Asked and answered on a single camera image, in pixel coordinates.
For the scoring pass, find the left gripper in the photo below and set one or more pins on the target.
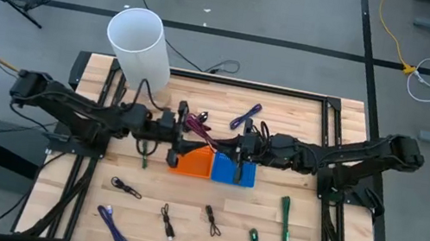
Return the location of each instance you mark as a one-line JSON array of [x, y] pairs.
[[183, 108]]

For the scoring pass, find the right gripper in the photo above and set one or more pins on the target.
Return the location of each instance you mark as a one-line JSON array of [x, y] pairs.
[[240, 170]]

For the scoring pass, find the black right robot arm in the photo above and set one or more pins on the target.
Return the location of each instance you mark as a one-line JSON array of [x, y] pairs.
[[367, 152]]

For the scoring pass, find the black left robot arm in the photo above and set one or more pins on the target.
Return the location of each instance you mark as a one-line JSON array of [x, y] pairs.
[[69, 100]]

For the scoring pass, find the blue plastic bin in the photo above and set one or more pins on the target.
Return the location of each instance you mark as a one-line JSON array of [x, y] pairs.
[[224, 170]]

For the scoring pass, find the orange plastic bin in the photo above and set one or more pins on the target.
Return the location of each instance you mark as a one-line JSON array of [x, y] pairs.
[[199, 164]]

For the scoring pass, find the white cylinder lamp wooden base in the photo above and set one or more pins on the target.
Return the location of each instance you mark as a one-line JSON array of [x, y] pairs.
[[139, 51]]

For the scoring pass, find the black aluminium table frame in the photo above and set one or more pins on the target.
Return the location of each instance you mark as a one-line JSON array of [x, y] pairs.
[[247, 85]]

